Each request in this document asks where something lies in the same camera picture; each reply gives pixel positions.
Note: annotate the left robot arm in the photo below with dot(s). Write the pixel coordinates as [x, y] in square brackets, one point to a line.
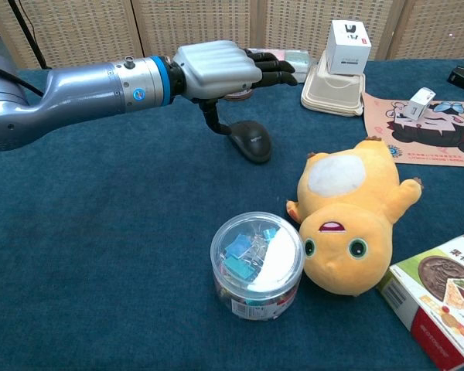
[81, 92]

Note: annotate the beige clamshell food container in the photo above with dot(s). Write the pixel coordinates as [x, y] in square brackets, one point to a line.
[332, 96]

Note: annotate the clear jar of binder clips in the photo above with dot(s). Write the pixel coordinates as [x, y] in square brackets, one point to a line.
[255, 266]

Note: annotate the red green food box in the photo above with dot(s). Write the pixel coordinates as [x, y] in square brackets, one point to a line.
[437, 293]

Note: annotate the cartoon printed mat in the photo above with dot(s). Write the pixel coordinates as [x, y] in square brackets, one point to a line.
[429, 133]

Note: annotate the small white box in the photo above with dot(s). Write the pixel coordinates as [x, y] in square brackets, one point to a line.
[419, 104]

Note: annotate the amber jar with orange label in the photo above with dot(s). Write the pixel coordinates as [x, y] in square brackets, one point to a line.
[237, 96]

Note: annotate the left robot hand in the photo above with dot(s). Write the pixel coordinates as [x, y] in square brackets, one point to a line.
[212, 65]

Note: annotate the yellow plush toy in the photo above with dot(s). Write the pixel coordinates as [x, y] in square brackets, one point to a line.
[348, 216]

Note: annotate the black computer mouse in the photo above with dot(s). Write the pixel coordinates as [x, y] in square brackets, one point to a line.
[253, 143]

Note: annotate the large white cube box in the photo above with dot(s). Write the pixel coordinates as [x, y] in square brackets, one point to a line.
[348, 54]

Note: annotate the black tripod pole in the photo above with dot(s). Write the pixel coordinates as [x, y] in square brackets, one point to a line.
[25, 29]

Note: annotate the wicker folding screen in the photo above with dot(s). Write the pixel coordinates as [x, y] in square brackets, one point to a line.
[81, 31]

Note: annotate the pink tissue pack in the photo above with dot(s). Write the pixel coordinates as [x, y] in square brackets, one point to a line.
[280, 53]

